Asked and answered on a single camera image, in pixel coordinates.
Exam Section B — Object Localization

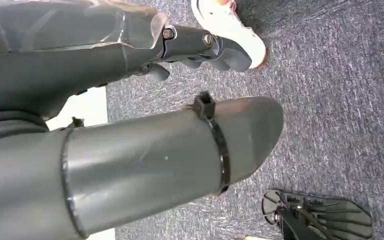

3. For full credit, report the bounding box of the white orange-trimmed shoe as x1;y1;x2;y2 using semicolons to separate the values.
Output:
190;0;269;71

